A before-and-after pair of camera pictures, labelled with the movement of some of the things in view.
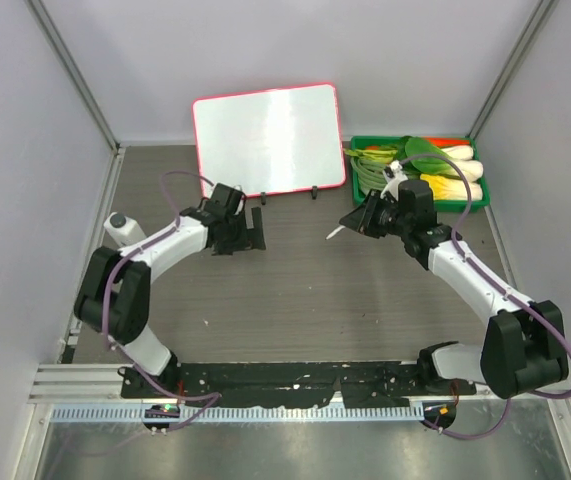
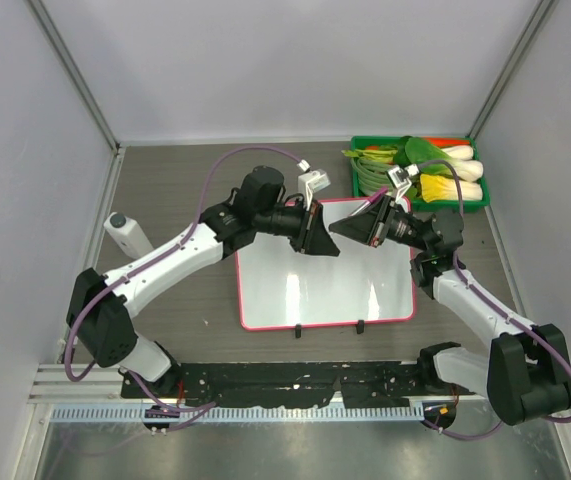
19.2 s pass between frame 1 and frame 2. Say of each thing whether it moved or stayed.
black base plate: stayed
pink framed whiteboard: moved
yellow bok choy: stayed
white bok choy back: stayed
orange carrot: stayed
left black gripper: moved
